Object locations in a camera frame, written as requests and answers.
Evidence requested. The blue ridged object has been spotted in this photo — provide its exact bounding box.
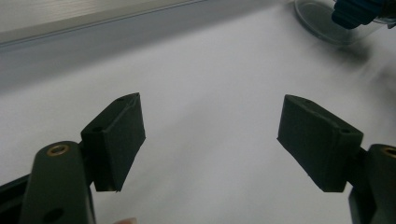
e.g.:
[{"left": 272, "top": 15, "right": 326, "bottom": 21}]
[{"left": 331, "top": 0, "right": 388, "bottom": 31}]

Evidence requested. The clear plastic cup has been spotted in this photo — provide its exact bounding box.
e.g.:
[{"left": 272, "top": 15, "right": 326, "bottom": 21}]
[{"left": 293, "top": 0, "right": 390, "bottom": 47}]

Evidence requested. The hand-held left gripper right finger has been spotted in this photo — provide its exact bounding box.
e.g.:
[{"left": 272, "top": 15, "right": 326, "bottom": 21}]
[{"left": 276, "top": 94, "right": 364, "bottom": 193}]

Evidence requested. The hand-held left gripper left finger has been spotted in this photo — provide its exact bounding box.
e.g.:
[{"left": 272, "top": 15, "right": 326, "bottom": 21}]
[{"left": 80, "top": 91, "right": 147, "bottom": 192}]

